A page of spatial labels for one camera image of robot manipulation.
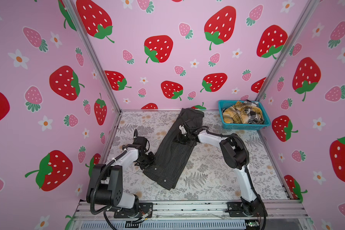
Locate dark grey pinstriped shirt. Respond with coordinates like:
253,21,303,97
143,108,204,190

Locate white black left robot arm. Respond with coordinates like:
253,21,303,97
86,136,155,215

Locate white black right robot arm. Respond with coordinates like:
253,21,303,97
174,129,267,218

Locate teal plastic basket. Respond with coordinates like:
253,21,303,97
218,100,271,130

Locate yellow plaid shirt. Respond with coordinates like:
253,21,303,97
222,101,263,125

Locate grey white plaid shirt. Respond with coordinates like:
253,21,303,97
240,100,265,125

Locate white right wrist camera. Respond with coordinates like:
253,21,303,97
179,125,187,135

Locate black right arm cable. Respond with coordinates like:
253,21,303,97
181,122,268,230

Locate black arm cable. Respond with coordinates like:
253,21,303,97
90,128,150,230
181,122,268,230

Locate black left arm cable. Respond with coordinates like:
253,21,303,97
90,128,150,230

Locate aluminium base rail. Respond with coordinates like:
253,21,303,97
70,200,315,230

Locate aluminium frame post right corner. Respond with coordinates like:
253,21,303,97
256,0,319,101

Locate aluminium frame post corner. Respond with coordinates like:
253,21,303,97
256,0,319,101
64,0,122,115

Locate aluminium frame post left corner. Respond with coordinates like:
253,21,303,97
64,0,122,115

